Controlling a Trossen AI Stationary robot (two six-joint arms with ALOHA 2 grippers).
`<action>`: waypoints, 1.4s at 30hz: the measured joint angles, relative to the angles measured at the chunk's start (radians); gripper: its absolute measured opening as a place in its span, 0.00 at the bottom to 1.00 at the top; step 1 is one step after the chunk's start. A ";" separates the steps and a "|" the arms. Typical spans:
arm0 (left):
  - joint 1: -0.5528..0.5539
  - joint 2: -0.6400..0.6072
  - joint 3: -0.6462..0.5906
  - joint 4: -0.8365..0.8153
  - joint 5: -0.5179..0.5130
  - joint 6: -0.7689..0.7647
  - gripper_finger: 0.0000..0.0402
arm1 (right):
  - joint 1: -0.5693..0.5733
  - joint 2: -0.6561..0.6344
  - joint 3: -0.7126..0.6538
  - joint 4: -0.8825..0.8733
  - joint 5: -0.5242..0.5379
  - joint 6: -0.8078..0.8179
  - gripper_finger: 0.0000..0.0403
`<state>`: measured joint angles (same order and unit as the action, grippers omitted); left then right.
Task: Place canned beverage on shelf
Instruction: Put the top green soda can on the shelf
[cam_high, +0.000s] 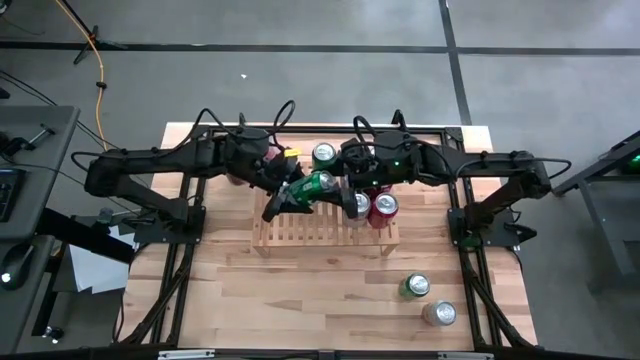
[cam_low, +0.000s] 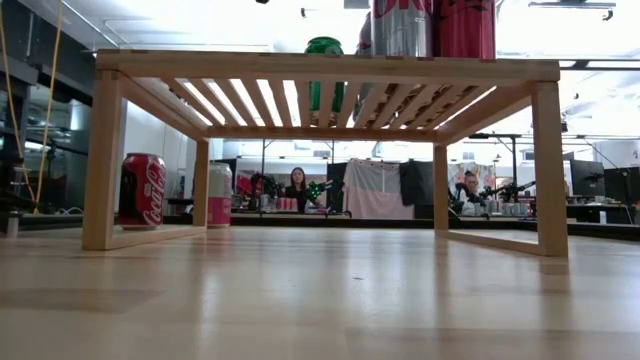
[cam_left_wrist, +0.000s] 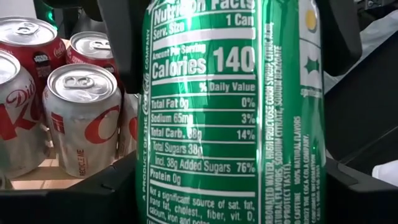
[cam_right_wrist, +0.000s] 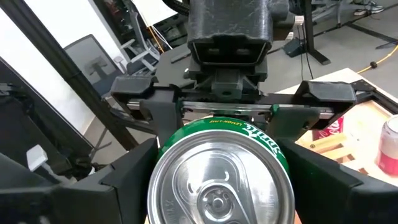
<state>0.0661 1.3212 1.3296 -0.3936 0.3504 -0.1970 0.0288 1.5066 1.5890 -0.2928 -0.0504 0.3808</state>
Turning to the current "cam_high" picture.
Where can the wooden slatted shelf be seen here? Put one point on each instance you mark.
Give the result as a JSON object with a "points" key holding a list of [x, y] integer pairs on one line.
{"points": [[310, 239]]}

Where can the black stand legs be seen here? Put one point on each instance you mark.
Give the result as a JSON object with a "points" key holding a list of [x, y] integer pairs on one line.
{"points": [[85, 50]]}

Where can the black clamp tool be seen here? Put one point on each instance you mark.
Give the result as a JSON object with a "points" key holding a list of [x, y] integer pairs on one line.
{"points": [[15, 145]]}

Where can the black computer green lights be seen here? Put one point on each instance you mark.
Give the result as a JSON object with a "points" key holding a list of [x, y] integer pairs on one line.
{"points": [[635, 160]]}

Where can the black diagonal support bar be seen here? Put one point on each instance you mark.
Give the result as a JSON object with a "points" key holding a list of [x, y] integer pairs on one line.
{"points": [[75, 232]]}

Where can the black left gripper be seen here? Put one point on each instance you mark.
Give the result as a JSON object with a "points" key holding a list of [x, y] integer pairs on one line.
{"points": [[270, 167]]}

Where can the grey metal cart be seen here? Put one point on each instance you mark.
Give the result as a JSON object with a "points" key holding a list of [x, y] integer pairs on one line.
{"points": [[602, 225]]}

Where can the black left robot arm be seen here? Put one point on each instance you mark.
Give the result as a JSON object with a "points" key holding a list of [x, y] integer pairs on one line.
{"points": [[165, 157]]}

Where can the small grey knob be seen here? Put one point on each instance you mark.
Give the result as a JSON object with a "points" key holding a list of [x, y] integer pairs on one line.
{"points": [[105, 216]]}

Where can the white paper sheets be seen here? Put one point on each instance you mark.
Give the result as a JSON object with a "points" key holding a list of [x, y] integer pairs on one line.
{"points": [[95, 272]]}

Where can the black keyboard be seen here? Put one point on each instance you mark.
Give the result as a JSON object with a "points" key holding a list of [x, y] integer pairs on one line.
{"points": [[5, 192]]}

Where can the silver metal bracket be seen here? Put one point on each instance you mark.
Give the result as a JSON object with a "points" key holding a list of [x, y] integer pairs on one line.
{"points": [[465, 355], [186, 354]]}

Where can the silver diet soda can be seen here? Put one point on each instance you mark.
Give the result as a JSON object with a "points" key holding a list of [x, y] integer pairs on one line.
{"points": [[440, 312], [362, 204]]}

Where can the black metal table frame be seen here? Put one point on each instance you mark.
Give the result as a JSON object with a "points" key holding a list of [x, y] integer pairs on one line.
{"points": [[320, 129]]}

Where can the small metal caster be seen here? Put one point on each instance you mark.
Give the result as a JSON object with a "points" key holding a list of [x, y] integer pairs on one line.
{"points": [[52, 332]]}

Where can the grey mouse platform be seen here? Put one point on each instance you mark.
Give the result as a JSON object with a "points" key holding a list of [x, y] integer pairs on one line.
{"points": [[25, 325]]}

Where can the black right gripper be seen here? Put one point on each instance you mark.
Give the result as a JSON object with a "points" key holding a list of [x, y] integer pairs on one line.
{"points": [[367, 165]]}

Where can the yellow tape label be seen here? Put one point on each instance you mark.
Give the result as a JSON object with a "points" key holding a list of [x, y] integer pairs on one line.
{"points": [[292, 151]]}

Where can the grey side desk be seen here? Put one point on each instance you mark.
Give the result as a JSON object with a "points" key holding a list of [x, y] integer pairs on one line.
{"points": [[40, 170]]}

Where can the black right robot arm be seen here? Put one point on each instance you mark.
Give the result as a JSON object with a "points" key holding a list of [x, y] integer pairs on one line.
{"points": [[490, 162]]}

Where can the black computer mouse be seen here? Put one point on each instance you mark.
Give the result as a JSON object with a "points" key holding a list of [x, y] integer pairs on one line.
{"points": [[15, 265]]}

